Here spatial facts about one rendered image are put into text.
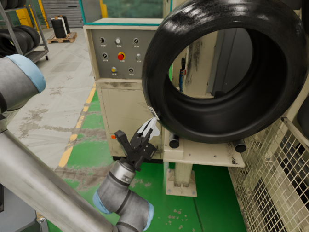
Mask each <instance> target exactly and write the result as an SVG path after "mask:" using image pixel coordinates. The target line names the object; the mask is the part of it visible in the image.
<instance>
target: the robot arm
mask: <svg viewBox="0 0 309 232"><path fill-rule="evenodd" d="M45 88H46V81H45V79H44V77H43V74H42V72H41V71H40V70H39V68H38V67H37V66H36V65H35V64H34V63H33V62H32V61H31V60H30V59H28V58H27V57H25V56H22V55H20V54H14V55H11V56H5V57H4V58H0V183H1V184H2V185H3V186H5V187H6V188H7V189H9V190H10V191H11V192H13V193H14V194H15V195H17V196H18V197H19V198H20V199H22V200H23V201H24V202H25V203H27V204H28V205H29V206H31V207H32V208H33V209H35V210H36V211H37V212H38V213H40V214H41V215H42V216H44V217H45V218H46V219H48V220H49V221H50V222H51V223H53V224H54V225H55V226H57V227H58V228H59V229H60V230H62V231H63V232H142V231H145V230H147V228H148V227H149V225H150V223H151V220H152V219H153V215H154V207H153V205H152V204H151V203H149V202H148V201H147V200H146V199H143V198H142V197H140V196H139V195H137V194H136V193H134V192H133V191H131V190H129V189H128V186H129V185H130V183H131V181H132V180H133V178H134V176H135V175H136V172H135V171H138V172H140V170H141V168H140V166H141V164H142V163H143V161H144V159H145V158H146V159H147V160H151V158H152V157H153V155H154V154H155V152H156V151H157V149H156V147H155V146H154V145H152V144H151V143H148V141H149V140H151V139H152V137H153V136H159V134H160V131H159V130H158V128H157V127H156V125H155V124H156V120H157V118H156V117H153V118H151V119H150V120H148V121H147V122H145V123H144V124H143V125H142V126H141V127H140V128H139V129H138V130H137V131H136V132H135V134H134V136H133V137H132V139H131V141H130V142H129V141H128V139H127V136H126V134H125V133H124V132H122V131H121V130H119V131H117V132H115V133H114V134H115V137H116V140H117V141H118V142H119V144H120V145H121V147H122V150H123V152H124V154H125V156H126V157H127V158H126V159H124V158H121V159H120V160H117V161H116V162H115V163H114V165H113V166H112V168H111V169H110V171H109V173H108V174H107V176H106V177H105V179H104V180H103V182H102V183H101V185H100V186H99V187H98V188H97V191H96V192H95V194H94V195H93V203H94V205H95V206H96V207H97V209H98V210H100V211H101V212H103V213H105V214H107V215H109V214H111V213H113V212H115V213H116V214H118V215H119V216H120V218H119V220H118V222H117V224H116V226H114V225H113V224H111V223H110V222H109V221H108V220H107V219H106V218H105V217H104V216H103V215H101V214H100V213H99V212H98V211H97V210H96V209H95V208H94V207H93V206H91V205H90V204H89V203H88V202H87V201H86V200H85V199H84V198H83V197H82V196H81V195H80V194H78V193H77V192H76V191H75V190H74V189H73V188H72V187H71V186H70V185H68V184H67V183H66V182H65V181H64V180H63V179H62V178H61V177H60V176H58V175H57V174H56V173H55V172H54V171H53V170H52V169H51V168H50V167H48V166H47V165H46V164H45V163H44V162H43V161H42V160H41V159H39V158H38V157H37V156H36V155H35V154H34V153H33V152H32V151H31V150H30V149H29V148H28V147H27V146H25V145H24V144H23V143H22V142H21V141H20V140H19V139H18V138H16V137H15V136H14V135H13V134H12V133H11V132H10V131H9V130H8V129H7V125H8V124H9V123H10V122H11V120H12V119H13V118H14V116H15V115H16V114H17V113H18V112H19V110H20V109H21V108H22V107H24V106H25V105H26V103H27V102H28V101H29V100H30V99H31V98H32V97H33V96H35V95H37V94H40V93H41V92H42V91H44V90H45ZM153 151H154V153H153ZM152 153H153V155H152V156H151V154H152Z"/></svg>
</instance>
